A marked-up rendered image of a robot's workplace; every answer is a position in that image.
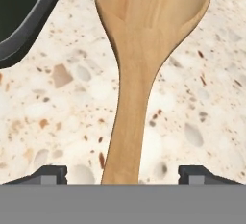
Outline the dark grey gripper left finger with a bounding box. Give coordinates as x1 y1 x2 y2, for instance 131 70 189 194
3 164 68 186

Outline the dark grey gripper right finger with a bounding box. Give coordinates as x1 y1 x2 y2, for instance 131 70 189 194
178 164 242 186

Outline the wooden spoon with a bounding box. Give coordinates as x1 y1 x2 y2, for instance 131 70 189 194
91 0 214 185

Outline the black sink basin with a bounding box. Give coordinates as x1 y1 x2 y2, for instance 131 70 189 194
0 0 72 70

